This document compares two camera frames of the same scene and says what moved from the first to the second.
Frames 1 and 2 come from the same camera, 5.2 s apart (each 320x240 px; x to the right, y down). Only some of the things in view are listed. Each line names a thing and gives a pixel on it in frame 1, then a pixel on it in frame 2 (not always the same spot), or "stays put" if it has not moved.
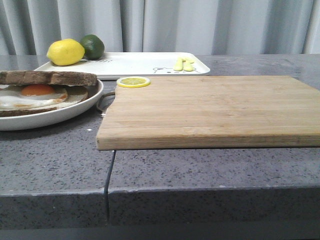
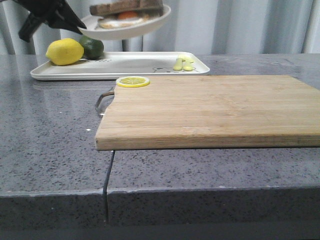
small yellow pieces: x=178 y=65 stays put
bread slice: x=47 y=77 → x=155 y=7
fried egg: x=32 y=96 → x=124 y=18
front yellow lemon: x=65 y=52 stays put
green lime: x=93 y=46 stays put
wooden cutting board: x=212 y=112 stays put
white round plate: x=60 y=114 → x=93 y=30
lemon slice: x=133 y=81 stays put
